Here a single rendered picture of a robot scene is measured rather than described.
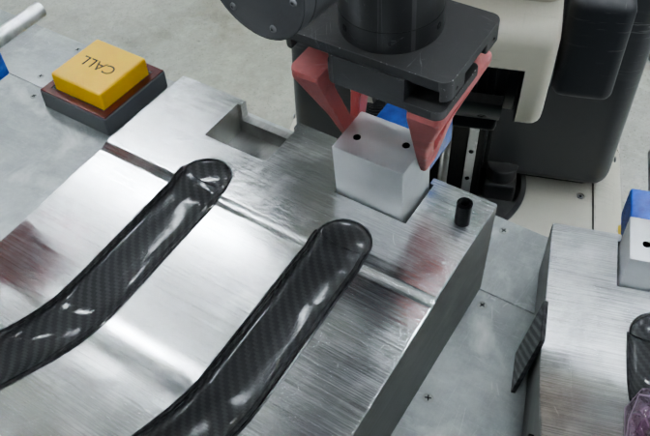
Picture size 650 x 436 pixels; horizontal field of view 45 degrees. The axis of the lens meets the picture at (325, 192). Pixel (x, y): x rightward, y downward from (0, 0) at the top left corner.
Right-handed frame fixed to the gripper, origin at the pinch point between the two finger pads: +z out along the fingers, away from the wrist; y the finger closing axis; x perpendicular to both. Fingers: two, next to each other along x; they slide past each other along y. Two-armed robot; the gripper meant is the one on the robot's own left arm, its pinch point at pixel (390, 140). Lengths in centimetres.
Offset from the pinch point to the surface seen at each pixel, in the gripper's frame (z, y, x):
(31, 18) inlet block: -1.6, -28.4, -3.1
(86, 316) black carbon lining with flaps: 3.8, -10.4, -18.3
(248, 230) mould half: 3.4, -5.6, -8.4
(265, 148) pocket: 6.2, -10.7, 0.2
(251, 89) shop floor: 96, -86, 82
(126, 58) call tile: 8.8, -30.1, 5.3
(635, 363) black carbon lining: 7.5, 18.1, -2.7
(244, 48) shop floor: 96, -98, 95
